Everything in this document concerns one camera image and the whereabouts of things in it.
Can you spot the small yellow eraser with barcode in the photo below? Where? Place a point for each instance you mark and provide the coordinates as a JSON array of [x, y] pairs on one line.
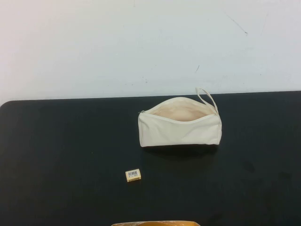
[[133, 176]]

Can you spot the cream fabric pencil case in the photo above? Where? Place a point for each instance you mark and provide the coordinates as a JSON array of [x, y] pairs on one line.
[[178, 134]]

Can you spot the orange yellow curved object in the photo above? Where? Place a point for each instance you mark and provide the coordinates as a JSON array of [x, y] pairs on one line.
[[152, 221]]

